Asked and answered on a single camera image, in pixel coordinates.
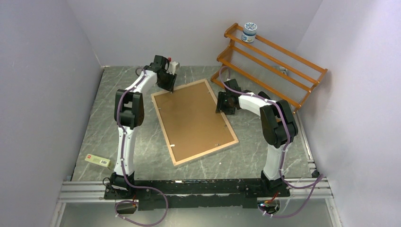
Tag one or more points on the aluminium table rail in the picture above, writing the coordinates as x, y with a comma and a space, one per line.
299, 188

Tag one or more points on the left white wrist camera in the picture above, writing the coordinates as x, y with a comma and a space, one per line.
173, 66

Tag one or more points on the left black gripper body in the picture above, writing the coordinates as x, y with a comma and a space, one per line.
168, 81

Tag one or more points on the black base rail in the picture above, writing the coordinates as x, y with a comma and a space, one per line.
160, 194

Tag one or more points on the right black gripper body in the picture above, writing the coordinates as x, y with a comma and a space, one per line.
223, 104

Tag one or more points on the orange wooden rack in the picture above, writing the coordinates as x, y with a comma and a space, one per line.
281, 72

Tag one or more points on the small blue white jar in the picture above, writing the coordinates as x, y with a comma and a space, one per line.
249, 32

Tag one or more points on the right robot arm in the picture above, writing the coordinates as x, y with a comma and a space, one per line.
277, 121

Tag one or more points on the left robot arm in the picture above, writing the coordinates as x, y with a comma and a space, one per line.
129, 115

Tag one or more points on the small staples box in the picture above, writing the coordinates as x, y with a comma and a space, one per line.
101, 161

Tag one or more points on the brown backing board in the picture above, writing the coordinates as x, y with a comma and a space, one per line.
194, 122

